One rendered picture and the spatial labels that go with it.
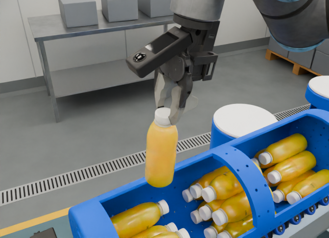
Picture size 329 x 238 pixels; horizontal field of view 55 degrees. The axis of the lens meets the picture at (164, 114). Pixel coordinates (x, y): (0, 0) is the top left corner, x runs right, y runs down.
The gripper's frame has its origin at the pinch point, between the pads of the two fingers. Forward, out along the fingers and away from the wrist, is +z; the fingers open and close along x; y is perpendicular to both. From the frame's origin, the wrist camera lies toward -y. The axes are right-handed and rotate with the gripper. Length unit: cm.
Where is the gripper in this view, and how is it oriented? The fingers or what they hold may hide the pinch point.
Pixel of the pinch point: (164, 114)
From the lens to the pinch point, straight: 64.4
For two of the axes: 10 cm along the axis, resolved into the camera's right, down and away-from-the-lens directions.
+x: -5.8, -5.0, 6.5
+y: 8.0, -1.7, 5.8
